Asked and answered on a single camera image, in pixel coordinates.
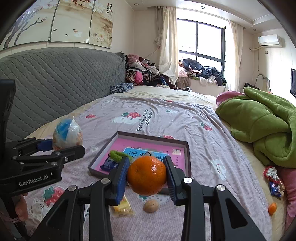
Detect pink pillow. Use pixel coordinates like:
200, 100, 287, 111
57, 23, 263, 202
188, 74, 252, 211
278, 167, 296, 230

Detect white air conditioner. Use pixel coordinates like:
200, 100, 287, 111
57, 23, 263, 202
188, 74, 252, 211
258, 34, 283, 48

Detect clothes pile by headboard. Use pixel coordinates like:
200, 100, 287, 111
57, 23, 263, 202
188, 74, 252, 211
125, 54, 177, 89

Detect dark clothes on windowsill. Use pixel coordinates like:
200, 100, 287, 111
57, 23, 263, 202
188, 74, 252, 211
179, 58, 227, 86

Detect cream curtain right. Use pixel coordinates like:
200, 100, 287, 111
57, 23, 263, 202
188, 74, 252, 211
225, 20, 243, 91

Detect black wall television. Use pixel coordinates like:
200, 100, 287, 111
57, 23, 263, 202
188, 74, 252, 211
290, 69, 296, 97

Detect blue snack wrapper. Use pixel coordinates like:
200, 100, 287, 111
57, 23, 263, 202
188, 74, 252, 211
99, 156, 118, 172

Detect floral wall painting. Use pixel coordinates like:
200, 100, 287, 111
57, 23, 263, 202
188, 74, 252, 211
1, 0, 115, 50

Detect green knitted ring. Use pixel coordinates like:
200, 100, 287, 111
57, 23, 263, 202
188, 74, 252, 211
109, 150, 134, 164

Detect green blanket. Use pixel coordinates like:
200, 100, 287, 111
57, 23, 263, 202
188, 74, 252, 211
215, 87, 295, 168

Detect red blue candy wrappers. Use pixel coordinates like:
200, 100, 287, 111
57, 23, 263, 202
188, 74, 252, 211
263, 166, 285, 199

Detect brown walnut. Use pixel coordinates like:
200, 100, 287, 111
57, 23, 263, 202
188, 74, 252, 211
143, 199, 159, 213

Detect grey quilted headboard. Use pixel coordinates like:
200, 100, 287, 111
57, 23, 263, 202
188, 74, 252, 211
1, 47, 126, 142

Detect person's hand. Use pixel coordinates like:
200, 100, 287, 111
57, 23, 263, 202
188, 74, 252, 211
15, 193, 29, 221

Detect dark patterned cloth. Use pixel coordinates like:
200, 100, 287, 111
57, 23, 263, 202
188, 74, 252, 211
110, 83, 134, 94

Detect red blue egg toy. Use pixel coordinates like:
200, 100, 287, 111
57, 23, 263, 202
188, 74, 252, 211
52, 117, 83, 151

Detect small tangerine at edge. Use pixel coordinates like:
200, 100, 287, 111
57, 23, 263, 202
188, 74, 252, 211
268, 202, 277, 216

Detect cream curtain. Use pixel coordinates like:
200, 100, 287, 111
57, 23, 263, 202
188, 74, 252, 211
154, 6, 178, 83
225, 20, 243, 91

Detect yellow cracker packet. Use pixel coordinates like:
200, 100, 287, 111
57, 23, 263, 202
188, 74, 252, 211
111, 195, 134, 217

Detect dark framed window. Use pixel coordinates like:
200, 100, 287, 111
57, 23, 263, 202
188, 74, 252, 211
177, 19, 226, 74

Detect cream curtain left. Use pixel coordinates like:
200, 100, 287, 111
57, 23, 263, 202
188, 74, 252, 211
154, 6, 178, 83

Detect large orange tangerine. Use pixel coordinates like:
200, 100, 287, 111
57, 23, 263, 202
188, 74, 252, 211
127, 156, 167, 196

